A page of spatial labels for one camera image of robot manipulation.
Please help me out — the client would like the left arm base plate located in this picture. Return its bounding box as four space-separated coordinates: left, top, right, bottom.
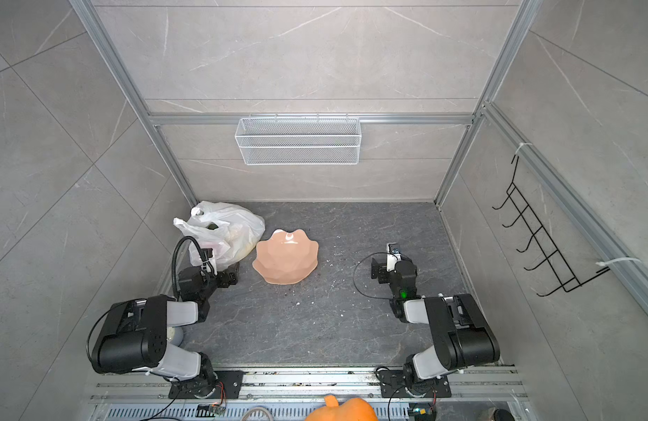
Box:
168 370 244 400

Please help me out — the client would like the pink scalloped bowl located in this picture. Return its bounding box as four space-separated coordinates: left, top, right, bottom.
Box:
252 229 320 285

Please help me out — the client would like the white plastic bag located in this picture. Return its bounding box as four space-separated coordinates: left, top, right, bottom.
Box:
173 201 265 272

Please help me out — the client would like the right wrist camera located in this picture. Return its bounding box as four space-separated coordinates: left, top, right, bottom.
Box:
386 243 401 272

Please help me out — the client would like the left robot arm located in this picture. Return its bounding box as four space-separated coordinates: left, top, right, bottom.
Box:
86 263 240 398

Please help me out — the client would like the black wire hook rack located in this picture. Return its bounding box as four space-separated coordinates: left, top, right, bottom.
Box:
492 156 611 298

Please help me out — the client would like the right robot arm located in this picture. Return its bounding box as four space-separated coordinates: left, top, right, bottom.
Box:
371 254 501 393

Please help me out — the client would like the orange pumpkin toy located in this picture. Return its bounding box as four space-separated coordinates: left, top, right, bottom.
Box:
305 395 378 421

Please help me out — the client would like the white wire mesh basket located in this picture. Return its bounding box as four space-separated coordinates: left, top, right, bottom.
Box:
234 117 363 166

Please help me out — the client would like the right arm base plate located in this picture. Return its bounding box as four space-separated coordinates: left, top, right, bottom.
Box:
374 367 452 399

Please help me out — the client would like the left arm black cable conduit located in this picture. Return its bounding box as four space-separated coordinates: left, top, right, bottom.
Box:
170 235 206 301

